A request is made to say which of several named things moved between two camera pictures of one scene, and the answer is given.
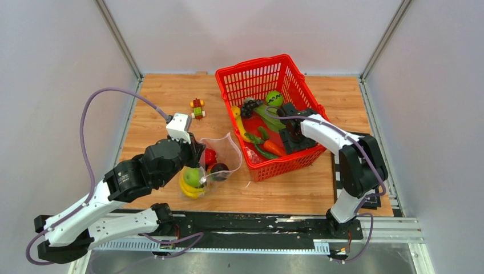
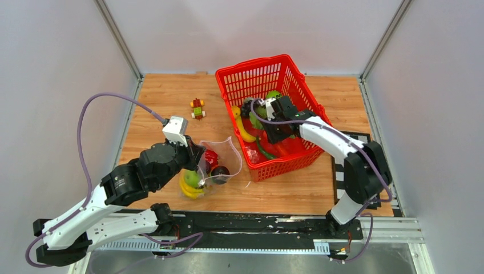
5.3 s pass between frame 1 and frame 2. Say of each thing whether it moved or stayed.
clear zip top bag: stayed
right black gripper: moved
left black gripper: stayed
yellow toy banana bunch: stayed
